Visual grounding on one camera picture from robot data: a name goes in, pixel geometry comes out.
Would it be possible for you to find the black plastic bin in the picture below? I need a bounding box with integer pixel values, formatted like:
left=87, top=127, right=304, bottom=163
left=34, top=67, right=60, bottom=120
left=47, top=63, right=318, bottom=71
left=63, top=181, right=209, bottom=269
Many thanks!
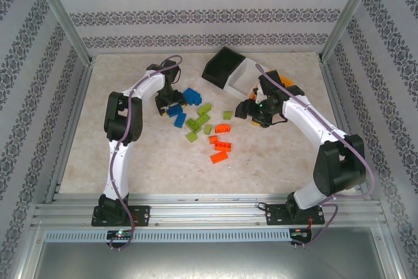
left=201, top=46, right=246, bottom=90

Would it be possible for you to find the orange plastic bin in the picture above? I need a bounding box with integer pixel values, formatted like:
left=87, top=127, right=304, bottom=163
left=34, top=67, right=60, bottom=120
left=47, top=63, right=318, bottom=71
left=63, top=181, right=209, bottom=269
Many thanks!
left=248, top=75, right=295, bottom=101

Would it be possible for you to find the aluminium side rail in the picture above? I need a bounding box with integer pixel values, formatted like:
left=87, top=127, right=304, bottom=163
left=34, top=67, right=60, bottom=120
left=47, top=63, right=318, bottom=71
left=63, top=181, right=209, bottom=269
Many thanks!
left=44, top=56, right=96, bottom=205
left=318, top=55, right=373, bottom=201

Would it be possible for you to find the grey metal shelf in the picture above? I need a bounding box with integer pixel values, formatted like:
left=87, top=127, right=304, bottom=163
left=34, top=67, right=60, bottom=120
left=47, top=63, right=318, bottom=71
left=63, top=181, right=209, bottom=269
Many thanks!
left=19, top=226, right=406, bottom=279

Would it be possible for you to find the aluminium frame post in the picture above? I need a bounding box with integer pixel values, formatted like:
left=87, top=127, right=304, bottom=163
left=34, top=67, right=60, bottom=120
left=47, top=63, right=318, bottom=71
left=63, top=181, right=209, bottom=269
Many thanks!
left=318, top=0, right=385, bottom=63
left=27, top=0, right=95, bottom=66

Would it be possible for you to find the white plastic bin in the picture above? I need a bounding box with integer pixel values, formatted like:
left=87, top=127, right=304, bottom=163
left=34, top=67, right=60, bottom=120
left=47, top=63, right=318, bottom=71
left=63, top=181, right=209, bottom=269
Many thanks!
left=223, top=58, right=270, bottom=100

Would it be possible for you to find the long aluminium base rail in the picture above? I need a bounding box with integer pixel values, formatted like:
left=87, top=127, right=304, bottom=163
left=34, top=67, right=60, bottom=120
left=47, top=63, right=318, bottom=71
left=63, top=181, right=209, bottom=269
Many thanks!
left=31, top=193, right=388, bottom=229

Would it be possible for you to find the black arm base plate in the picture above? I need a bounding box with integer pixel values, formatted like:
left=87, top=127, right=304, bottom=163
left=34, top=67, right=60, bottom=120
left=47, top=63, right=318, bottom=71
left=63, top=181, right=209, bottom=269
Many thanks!
left=266, top=203, right=326, bottom=227
left=91, top=205, right=151, bottom=227

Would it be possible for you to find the grey slotted cable duct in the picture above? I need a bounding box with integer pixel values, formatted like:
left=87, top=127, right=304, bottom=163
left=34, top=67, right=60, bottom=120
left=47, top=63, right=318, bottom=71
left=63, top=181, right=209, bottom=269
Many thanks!
left=44, top=229, right=292, bottom=244

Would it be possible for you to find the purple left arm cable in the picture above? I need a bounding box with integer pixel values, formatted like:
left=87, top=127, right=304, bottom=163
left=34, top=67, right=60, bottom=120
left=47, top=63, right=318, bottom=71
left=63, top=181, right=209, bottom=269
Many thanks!
left=109, top=54, right=184, bottom=252

